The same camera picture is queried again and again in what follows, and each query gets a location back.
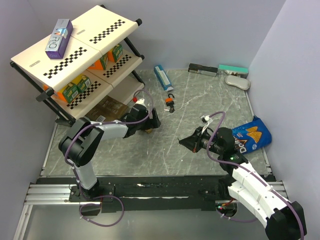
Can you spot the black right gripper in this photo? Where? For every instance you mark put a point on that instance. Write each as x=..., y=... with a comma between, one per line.
x=193, y=142

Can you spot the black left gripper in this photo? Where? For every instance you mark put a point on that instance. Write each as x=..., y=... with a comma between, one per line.
x=154, y=123

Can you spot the brass padlock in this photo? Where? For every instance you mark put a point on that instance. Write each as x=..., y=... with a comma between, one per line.
x=148, y=131

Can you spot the small black key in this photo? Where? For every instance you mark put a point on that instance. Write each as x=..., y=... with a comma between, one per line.
x=170, y=109

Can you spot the orange black padlock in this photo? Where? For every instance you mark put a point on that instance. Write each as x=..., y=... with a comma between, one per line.
x=170, y=100

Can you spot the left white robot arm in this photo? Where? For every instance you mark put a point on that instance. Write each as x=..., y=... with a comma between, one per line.
x=81, y=141

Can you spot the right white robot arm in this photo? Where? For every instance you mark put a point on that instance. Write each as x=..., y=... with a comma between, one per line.
x=281, y=218

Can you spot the brown paper package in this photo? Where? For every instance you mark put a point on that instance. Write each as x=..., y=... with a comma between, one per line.
x=108, y=109

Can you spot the blue long box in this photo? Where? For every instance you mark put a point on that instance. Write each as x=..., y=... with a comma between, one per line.
x=163, y=78

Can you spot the blue chips bag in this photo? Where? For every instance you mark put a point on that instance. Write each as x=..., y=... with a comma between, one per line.
x=251, y=136

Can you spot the black long box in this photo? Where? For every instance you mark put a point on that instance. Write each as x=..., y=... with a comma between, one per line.
x=202, y=70

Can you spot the grey oval case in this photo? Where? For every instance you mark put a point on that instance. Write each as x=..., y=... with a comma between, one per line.
x=239, y=82

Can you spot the beige checkered shelf rack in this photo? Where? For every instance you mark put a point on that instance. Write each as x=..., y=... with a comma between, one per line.
x=94, y=33

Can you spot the teal white box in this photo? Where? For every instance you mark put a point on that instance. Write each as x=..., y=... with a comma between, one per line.
x=228, y=70

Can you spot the orange green box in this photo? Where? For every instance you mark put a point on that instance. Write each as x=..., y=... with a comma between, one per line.
x=100, y=64
x=115, y=53

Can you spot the green scrub daddy box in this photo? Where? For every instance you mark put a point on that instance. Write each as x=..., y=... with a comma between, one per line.
x=68, y=93
x=82, y=82

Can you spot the green Scrub Daddy box front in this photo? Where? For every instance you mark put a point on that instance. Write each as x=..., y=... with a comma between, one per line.
x=68, y=93

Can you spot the purple silver box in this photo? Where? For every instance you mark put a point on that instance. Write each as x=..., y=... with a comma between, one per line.
x=59, y=39

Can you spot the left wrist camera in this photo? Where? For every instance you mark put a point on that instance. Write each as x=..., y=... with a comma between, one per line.
x=139, y=101

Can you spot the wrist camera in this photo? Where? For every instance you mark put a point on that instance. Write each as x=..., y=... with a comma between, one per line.
x=139, y=101
x=207, y=120

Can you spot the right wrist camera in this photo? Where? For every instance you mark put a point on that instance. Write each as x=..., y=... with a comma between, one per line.
x=207, y=120

